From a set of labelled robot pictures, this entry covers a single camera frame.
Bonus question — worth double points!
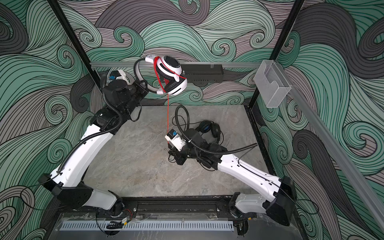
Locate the white and black headphones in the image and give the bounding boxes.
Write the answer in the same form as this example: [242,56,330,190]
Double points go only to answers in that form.
[133,55,188,96]

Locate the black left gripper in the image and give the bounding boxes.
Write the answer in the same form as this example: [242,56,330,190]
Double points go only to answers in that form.
[122,79,148,120]

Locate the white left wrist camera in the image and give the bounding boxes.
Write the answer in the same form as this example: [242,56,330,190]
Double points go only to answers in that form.
[107,70,130,84]

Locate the red headphone cable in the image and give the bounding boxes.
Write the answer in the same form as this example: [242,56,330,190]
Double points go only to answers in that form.
[153,56,187,134]

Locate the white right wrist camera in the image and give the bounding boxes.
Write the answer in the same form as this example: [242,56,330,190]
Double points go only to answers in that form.
[165,129,186,152]

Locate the black perforated wall tray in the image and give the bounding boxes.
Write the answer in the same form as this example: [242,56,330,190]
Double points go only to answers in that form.
[181,64,224,87]

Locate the black vertical frame post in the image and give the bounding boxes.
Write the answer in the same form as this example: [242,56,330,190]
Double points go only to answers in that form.
[47,0,101,90]
[244,0,305,174]

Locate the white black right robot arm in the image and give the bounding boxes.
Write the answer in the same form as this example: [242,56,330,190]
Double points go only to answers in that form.
[165,105,297,226]

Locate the black vertical frame post left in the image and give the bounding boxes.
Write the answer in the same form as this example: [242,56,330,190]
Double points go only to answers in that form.
[47,0,101,90]

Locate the black and blue headphones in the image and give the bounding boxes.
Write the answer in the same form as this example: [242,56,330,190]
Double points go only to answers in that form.
[196,120,222,143]

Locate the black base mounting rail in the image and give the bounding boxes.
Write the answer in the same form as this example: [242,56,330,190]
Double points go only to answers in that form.
[56,195,259,221]

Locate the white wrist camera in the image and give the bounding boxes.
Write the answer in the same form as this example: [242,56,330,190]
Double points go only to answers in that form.
[165,129,186,152]
[107,70,130,84]

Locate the white slotted cable duct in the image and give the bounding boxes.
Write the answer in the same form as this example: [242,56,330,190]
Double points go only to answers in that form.
[59,220,235,232]

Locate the black vertical frame post right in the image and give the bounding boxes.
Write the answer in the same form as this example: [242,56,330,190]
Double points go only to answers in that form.
[244,0,305,174]

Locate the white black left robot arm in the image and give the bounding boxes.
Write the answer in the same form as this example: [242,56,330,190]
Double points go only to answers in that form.
[39,70,149,218]

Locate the grey mesh wall holder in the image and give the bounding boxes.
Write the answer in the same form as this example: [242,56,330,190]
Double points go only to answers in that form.
[254,60,292,108]

